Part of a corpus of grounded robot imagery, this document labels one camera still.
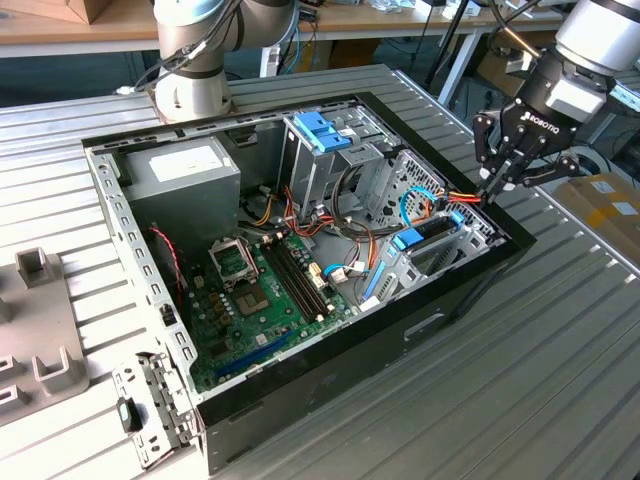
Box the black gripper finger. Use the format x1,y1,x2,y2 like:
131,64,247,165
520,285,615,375
487,134,585,205
472,112,527,200

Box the red orange yellow power wire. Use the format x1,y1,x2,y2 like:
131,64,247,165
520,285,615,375
423,188,485,222

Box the hard disk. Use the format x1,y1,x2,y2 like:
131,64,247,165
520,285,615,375
366,209,467,302

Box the grey metal disk bay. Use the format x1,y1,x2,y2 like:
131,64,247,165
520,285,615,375
357,148,506,314

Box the cardboard box with yellow tape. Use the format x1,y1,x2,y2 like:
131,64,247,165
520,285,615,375
552,173,640,254

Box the grey metal slat shelf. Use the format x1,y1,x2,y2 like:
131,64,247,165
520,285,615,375
487,38,640,147

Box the black stand pole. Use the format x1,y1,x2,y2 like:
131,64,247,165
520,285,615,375
422,0,474,92

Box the wooden desk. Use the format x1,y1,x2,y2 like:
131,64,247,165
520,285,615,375
0,0,571,109

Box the blue plastic cage latch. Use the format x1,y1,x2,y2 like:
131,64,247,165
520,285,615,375
293,112,354,154

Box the grey metal drive cage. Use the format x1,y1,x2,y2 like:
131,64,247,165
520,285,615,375
277,105,401,226

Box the white board connector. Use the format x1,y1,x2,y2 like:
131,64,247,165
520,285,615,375
307,262,329,294

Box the black RAM slot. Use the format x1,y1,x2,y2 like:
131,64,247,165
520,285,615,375
276,239,328,317
268,241,321,320
261,242,314,323
283,238,335,314

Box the black open PC case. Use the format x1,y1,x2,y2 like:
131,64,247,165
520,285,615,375
81,91,537,476

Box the CPU socket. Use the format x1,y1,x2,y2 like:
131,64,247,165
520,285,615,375
234,282,274,317

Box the grey power supply unit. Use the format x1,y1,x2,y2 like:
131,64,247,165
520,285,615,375
122,135,242,251

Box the blue expansion slot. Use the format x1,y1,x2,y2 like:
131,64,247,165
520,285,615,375
214,327,295,380

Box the green motherboard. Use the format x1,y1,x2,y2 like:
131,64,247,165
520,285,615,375
182,232,354,395

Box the brown cardboard box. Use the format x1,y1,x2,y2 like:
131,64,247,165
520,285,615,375
24,0,109,25

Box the black case latch knob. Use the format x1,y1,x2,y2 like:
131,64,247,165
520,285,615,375
115,397,145,433

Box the grey parts rack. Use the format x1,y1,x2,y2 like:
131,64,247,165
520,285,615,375
0,247,91,427

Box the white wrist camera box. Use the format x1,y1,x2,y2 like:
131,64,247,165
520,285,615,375
544,74,609,124

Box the black cable coil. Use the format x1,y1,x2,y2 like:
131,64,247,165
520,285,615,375
577,152,606,177

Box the blue looped data wire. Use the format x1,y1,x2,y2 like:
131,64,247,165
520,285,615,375
398,184,444,227

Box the multicolour wire bundle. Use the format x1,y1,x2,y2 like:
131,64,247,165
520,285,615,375
238,183,382,275

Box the short blue board wire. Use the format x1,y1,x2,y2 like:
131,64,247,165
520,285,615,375
323,263,374,282

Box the metal socket cover frame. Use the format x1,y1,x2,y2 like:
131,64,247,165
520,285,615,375
207,238,261,292

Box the red black fan wire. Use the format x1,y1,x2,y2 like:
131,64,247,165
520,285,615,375
148,224,185,307

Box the metal expansion card bracket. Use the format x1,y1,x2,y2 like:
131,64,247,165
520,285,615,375
110,351,207,470

